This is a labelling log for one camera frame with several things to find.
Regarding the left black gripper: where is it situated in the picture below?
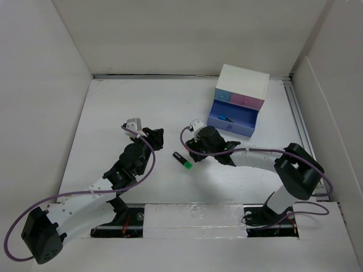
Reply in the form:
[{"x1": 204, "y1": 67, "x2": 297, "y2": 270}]
[{"x1": 130, "y1": 128, "x2": 162, "y2": 176}]

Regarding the green highlighter marker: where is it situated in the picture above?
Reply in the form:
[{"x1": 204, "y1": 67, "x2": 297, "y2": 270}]
[{"x1": 172, "y1": 152, "x2": 193, "y2": 169}]

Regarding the blue highlighter marker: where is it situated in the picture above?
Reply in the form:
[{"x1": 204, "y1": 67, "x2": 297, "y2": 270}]
[{"x1": 218, "y1": 114, "x2": 233, "y2": 123}]

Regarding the purple blue drawer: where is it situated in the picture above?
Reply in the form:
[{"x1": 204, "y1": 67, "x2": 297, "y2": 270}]
[{"x1": 207, "y1": 100, "x2": 259, "y2": 138}]

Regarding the light blue drawer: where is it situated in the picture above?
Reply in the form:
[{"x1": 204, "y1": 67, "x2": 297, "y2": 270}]
[{"x1": 214, "y1": 88, "x2": 231, "y2": 103}]

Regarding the pink drawer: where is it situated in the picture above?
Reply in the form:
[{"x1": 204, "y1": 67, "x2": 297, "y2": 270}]
[{"x1": 229, "y1": 92, "x2": 264, "y2": 111}]

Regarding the white drawer cabinet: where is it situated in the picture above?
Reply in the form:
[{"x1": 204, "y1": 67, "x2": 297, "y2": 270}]
[{"x1": 216, "y1": 64, "x2": 269, "y2": 100}]

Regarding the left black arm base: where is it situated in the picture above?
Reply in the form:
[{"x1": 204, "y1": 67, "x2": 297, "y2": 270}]
[{"x1": 90, "y1": 197, "x2": 145, "y2": 239}]

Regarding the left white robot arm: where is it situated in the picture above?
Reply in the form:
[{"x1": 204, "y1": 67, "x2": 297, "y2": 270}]
[{"x1": 21, "y1": 127, "x2": 164, "y2": 265}]

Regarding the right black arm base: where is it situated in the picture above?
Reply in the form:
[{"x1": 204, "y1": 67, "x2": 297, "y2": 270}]
[{"x1": 241, "y1": 205, "x2": 298, "y2": 238}]

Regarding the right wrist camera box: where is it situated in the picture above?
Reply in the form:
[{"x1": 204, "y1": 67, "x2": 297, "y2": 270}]
[{"x1": 188, "y1": 119, "x2": 205, "y2": 133}]

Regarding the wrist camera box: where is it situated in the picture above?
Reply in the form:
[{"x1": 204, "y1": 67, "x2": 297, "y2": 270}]
[
  {"x1": 121, "y1": 118, "x2": 145, "y2": 138},
  {"x1": 188, "y1": 119, "x2": 205, "y2": 133}
]

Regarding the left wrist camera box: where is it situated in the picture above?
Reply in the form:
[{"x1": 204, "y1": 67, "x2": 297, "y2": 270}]
[{"x1": 121, "y1": 118, "x2": 145, "y2": 138}]

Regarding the back aluminium rail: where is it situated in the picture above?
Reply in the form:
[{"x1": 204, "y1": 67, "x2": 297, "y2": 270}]
[{"x1": 92, "y1": 74, "x2": 293, "y2": 80}]

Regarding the aluminium rail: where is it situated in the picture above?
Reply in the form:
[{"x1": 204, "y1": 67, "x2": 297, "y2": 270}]
[
  {"x1": 92, "y1": 74, "x2": 293, "y2": 80},
  {"x1": 282, "y1": 79, "x2": 330, "y2": 202}
]

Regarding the right aluminium rail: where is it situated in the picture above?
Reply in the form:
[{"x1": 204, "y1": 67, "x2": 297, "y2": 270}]
[{"x1": 282, "y1": 79, "x2": 330, "y2": 202}]

